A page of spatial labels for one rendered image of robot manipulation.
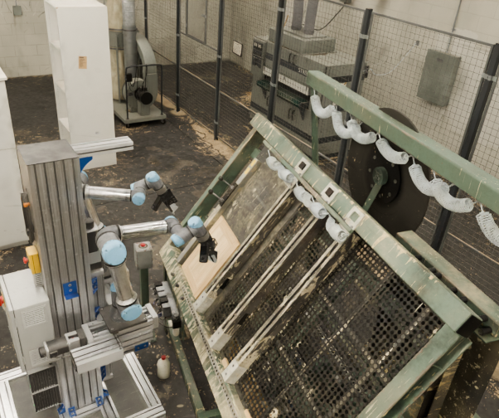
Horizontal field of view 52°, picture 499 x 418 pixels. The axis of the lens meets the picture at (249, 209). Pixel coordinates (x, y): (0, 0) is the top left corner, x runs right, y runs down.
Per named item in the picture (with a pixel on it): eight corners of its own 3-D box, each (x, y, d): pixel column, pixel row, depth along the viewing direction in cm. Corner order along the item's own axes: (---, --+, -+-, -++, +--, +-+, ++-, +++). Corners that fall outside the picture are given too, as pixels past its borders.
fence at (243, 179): (180, 260, 377) (176, 259, 374) (259, 160, 357) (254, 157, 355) (181, 264, 373) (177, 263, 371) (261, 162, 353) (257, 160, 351)
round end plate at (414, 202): (334, 201, 354) (354, 89, 314) (341, 201, 356) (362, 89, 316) (401, 269, 291) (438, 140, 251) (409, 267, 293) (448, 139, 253)
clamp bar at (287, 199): (200, 305, 335) (171, 294, 322) (314, 164, 311) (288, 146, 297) (204, 316, 328) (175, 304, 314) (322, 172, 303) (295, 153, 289)
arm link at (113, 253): (137, 302, 295) (115, 227, 263) (146, 318, 284) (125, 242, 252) (117, 310, 290) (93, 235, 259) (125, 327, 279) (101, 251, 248)
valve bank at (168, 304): (148, 298, 384) (147, 274, 372) (167, 295, 389) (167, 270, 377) (163, 346, 345) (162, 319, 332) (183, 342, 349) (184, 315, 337)
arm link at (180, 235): (171, 240, 286) (187, 229, 288) (179, 250, 278) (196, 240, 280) (165, 230, 281) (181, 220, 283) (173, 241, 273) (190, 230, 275)
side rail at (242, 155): (178, 245, 400) (167, 240, 394) (264, 133, 377) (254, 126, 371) (180, 249, 395) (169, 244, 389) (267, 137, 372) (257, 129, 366)
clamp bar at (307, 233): (215, 342, 309) (184, 331, 295) (341, 190, 284) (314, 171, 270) (220, 353, 301) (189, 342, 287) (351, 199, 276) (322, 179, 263)
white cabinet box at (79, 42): (61, 153, 716) (43, -3, 613) (103, 147, 745) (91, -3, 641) (74, 171, 673) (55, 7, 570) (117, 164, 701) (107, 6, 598)
